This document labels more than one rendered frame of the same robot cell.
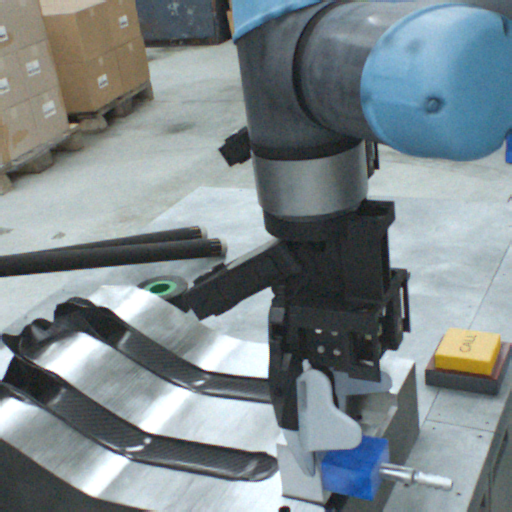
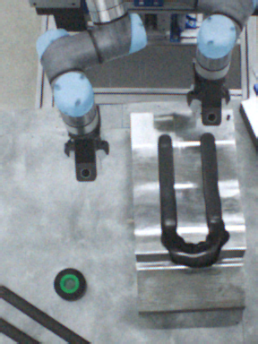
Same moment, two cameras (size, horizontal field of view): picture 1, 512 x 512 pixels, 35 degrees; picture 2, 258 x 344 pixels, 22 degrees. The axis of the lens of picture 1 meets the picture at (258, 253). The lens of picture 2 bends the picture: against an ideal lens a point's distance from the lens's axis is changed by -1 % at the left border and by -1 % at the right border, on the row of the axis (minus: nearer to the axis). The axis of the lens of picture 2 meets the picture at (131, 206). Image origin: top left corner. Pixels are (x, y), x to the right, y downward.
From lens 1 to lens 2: 1.58 m
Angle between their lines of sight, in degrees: 73
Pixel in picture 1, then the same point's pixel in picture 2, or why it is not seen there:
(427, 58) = not seen: outside the picture
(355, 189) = not seen: hidden behind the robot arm
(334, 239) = not seen: hidden behind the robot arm
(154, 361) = (167, 206)
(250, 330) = (79, 227)
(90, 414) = (210, 206)
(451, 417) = (118, 119)
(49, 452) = (235, 203)
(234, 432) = (193, 157)
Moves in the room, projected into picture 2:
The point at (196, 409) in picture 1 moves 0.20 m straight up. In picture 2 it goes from (184, 178) to (187, 150)
